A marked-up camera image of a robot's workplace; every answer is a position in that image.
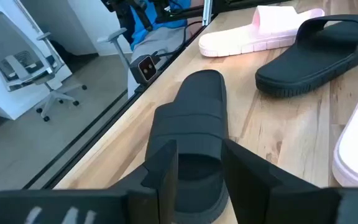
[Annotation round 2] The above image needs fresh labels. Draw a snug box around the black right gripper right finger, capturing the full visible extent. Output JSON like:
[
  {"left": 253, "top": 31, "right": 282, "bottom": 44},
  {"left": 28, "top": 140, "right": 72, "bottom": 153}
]
[{"left": 223, "top": 139, "right": 341, "bottom": 224}]

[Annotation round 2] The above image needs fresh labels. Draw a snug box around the white mesh office chair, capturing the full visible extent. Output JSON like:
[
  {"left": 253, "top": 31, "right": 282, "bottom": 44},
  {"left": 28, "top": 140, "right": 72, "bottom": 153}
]
[{"left": 0, "top": 11, "right": 88, "bottom": 123}]

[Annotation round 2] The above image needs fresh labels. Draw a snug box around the black camera cable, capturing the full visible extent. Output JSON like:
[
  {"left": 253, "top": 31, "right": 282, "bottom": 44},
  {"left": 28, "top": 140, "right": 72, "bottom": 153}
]
[{"left": 154, "top": 21, "right": 203, "bottom": 58}]

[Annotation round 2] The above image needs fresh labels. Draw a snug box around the grey office chair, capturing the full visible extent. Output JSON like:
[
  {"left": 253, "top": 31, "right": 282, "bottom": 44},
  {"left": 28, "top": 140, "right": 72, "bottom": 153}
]
[{"left": 97, "top": 27, "right": 131, "bottom": 73}]

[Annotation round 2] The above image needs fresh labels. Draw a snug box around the black slide sandal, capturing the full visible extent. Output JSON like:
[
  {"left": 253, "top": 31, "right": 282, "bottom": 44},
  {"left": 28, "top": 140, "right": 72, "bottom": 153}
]
[
  {"left": 144, "top": 69, "right": 229, "bottom": 224},
  {"left": 255, "top": 14, "right": 358, "bottom": 98}
]

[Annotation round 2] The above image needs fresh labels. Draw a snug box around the small black camera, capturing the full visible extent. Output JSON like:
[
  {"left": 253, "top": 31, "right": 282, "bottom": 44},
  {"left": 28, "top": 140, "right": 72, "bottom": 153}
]
[{"left": 129, "top": 54, "right": 158, "bottom": 85}]

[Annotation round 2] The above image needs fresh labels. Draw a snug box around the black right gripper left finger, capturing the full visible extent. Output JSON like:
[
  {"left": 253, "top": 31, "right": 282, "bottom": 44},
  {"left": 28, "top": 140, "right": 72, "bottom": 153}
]
[{"left": 110, "top": 139, "right": 179, "bottom": 224}]

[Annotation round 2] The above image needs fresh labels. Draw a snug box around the person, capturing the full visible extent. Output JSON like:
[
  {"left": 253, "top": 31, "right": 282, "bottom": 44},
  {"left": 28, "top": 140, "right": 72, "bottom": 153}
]
[{"left": 126, "top": 0, "right": 204, "bottom": 97}]

